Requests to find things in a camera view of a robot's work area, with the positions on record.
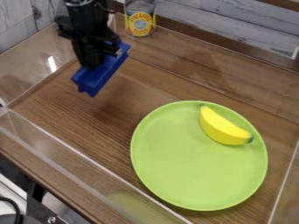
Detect black metal stand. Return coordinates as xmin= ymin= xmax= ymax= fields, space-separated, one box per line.
xmin=26 ymin=182 xmax=66 ymax=224

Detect yellow half-round block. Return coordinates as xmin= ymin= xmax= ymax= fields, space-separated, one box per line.
xmin=198 ymin=105 xmax=253 ymax=145

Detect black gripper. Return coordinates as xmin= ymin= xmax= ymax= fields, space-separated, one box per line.
xmin=54 ymin=2 xmax=120 ymax=69

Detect blue plastic block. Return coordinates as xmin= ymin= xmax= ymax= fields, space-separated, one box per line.
xmin=70 ymin=41 xmax=130 ymax=97

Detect clear acrylic tray walls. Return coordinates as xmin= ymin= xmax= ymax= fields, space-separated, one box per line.
xmin=0 ymin=23 xmax=299 ymax=224

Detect green round plate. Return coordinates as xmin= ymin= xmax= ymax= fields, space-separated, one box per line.
xmin=129 ymin=101 xmax=268 ymax=211

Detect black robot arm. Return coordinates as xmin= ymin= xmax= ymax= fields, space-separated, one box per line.
xmin=54 ymin=0 xmax=120 ymax=69

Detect black cable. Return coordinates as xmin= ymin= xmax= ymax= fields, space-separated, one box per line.
xmin=0 ymin=196 xmax=24 ymax=224

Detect yellow labelled tin can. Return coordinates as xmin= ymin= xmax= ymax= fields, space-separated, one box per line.
xmin=124 ymin=0 xmax=156 ymax=38

